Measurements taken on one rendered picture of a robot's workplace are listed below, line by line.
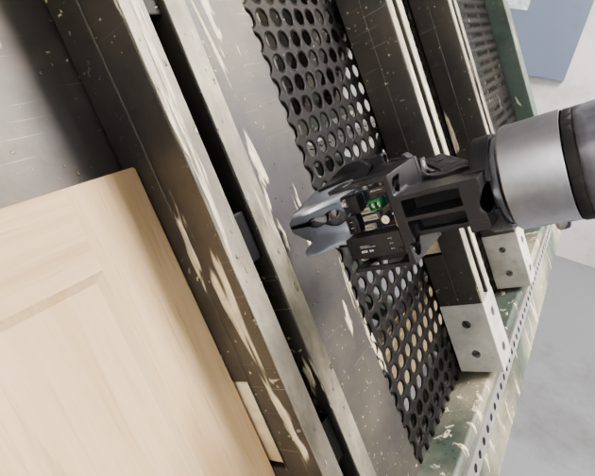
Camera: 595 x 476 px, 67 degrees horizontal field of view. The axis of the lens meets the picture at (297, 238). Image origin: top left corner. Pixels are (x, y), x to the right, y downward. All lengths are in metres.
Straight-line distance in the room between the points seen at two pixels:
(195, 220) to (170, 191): 0.03
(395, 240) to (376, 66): 0.40
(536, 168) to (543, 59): 2.87
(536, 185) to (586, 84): 2.89
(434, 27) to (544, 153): 0.70
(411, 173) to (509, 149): 0.08
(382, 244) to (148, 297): 0.18
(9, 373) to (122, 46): 0.21
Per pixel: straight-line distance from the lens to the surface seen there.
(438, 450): 0.72
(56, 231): 0.32
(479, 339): 0.80
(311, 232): 0.46
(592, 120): 0.32
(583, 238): 3.45
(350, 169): 0.41
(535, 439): 2.10
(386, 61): 0.70
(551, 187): 0.32
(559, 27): 3.17
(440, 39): 0.99
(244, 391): 0.39
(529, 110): 1.68
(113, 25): 0.34
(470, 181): 0.31
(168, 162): 0.33
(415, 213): 0.34
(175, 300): 0.35
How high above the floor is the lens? 1.43
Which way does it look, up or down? 30 degrees down
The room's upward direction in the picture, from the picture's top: 7 degrees clockwise
